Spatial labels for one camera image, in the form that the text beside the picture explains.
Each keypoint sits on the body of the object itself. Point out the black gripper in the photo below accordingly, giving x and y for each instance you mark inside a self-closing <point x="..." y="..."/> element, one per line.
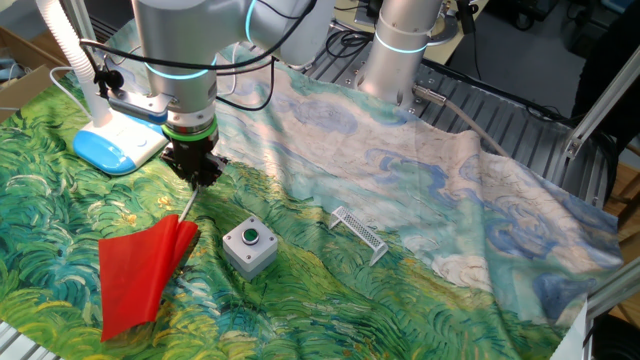
<point x="192" y="155"/>

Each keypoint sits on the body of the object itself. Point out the red flag white stick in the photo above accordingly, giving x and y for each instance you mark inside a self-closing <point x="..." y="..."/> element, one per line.
<point x="135" y="280"/>

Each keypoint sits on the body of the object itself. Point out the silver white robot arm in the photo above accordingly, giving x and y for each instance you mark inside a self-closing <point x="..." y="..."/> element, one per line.
<point x="185" y="40"/>

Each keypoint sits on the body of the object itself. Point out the blue white desk lamp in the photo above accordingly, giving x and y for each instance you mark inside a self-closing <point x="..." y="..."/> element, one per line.
<point x="100" y="150"/>

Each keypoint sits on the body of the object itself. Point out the grey box green push button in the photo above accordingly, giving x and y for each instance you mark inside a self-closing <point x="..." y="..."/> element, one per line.
<point x="250" y="260"/>

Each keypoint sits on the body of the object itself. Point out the brown cardboard box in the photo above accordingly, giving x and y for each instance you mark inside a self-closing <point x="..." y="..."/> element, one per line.
<point x="25" y="90"/>

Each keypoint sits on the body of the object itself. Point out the green painted landscape tablecloth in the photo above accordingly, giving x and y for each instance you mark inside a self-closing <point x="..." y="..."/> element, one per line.
<point x="350" y="310"/>

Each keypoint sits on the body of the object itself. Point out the aluminium frame post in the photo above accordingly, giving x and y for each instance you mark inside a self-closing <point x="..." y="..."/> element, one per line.
<point x="82" y="25"/>
<point x="600" y="105"/>
<point x="615" y="290"/>

